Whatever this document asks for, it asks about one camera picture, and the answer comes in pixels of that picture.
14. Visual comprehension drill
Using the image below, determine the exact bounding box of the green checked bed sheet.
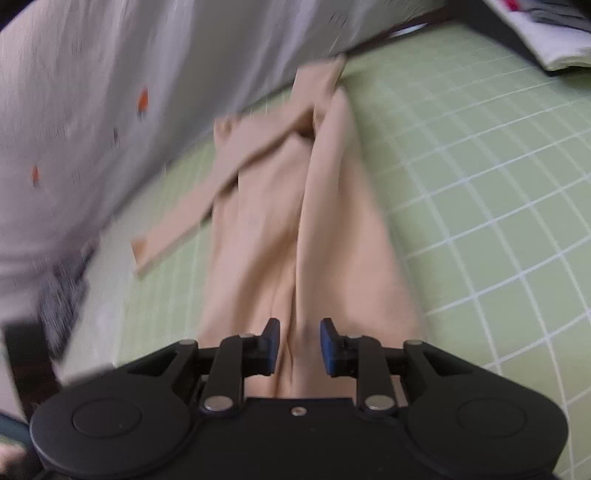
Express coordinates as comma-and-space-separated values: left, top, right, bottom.
60, 23, 591, 480

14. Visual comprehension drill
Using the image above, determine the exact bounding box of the beige garment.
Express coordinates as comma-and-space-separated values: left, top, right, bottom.
130, 54, 426, 400

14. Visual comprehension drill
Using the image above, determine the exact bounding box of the white printed cloth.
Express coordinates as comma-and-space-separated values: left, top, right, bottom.
485, 0, 591, 72

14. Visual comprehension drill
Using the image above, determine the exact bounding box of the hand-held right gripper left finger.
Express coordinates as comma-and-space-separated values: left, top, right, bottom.
127, 318, 281, 414

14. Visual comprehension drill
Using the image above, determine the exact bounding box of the dark patterned cloth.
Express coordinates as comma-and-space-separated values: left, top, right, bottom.
37, 240, 100, 361

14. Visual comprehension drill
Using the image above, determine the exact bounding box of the grey printed quilt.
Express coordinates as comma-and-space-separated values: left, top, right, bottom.
0, 0, 444, 416

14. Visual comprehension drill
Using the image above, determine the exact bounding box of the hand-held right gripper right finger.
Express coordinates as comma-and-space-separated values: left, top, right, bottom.
320, 318, 467, 414

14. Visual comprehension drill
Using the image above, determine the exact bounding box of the dark brown strip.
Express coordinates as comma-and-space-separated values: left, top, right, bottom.
388, 9, 448, 41

